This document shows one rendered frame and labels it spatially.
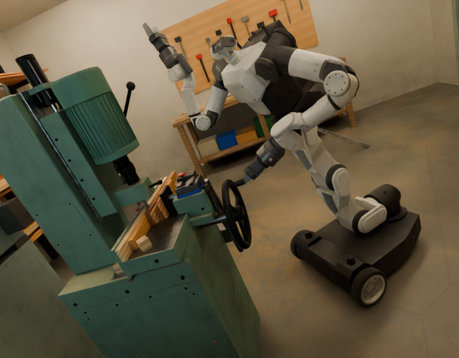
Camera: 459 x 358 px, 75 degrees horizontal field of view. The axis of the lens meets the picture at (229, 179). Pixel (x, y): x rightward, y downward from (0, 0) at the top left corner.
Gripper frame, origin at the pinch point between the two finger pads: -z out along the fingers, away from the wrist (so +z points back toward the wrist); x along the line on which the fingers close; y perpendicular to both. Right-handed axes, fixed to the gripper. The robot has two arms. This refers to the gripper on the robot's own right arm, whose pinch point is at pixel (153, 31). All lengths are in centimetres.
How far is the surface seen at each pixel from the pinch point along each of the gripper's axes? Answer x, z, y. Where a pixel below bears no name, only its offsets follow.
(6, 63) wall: -203, -171, 250
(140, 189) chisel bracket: 48, 59, 25
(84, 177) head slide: 55, 43, 37
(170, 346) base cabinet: 58, 120, 52
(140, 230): 57, 71, 30
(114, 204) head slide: 52, 58, 37
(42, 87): 57, 12, 27
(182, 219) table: 51, 77, 16
